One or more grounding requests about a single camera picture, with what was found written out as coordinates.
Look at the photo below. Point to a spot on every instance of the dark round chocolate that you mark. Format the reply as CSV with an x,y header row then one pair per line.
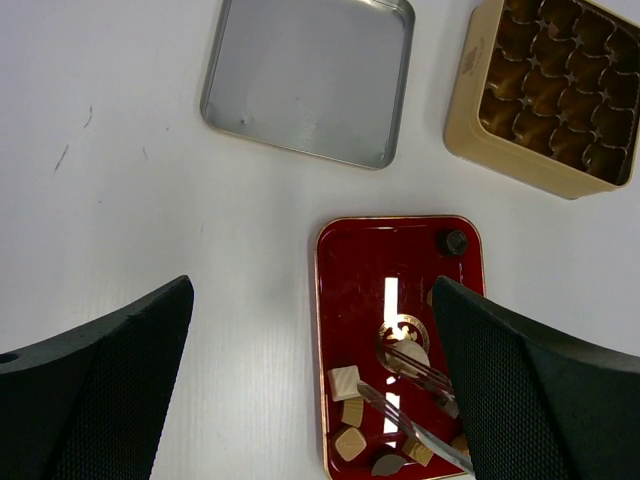
x,y
452,242

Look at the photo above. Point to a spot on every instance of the silver metal tongs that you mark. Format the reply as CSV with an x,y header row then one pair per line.
x,y
431,380

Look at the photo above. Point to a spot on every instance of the small tan ribbed chocolate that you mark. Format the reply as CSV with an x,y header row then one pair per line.
x,y
352,412

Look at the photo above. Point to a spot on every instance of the dark leaf chocolate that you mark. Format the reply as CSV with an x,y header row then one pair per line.
x,y
387,465

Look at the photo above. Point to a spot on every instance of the red rectangular tray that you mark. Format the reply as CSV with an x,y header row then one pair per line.
x,y
372,276

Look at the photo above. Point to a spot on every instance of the tan square chocolate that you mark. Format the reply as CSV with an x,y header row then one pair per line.
x,y
349,443

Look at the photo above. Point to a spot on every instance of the white swirl round chocolate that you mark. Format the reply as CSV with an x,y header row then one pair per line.
x,y
412,350

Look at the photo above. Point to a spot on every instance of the gold chocolate tin box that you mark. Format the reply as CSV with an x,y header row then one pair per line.
x,y
547,93

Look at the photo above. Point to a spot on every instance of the tan ridged round chocolate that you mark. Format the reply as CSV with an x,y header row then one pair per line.
x,y
460,444

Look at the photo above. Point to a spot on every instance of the caramel cube chocolate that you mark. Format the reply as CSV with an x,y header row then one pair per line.
x,y
417,452

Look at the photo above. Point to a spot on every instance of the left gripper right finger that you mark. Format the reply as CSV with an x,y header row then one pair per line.
x,y
536,403

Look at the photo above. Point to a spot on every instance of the white square chocolate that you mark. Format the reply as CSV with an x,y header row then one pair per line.
x,y
344,383

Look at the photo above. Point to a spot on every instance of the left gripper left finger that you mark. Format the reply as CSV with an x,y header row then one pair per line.
x,y
91,402

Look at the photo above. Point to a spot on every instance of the silver tin lid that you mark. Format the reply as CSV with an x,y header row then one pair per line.
x,y
325,78

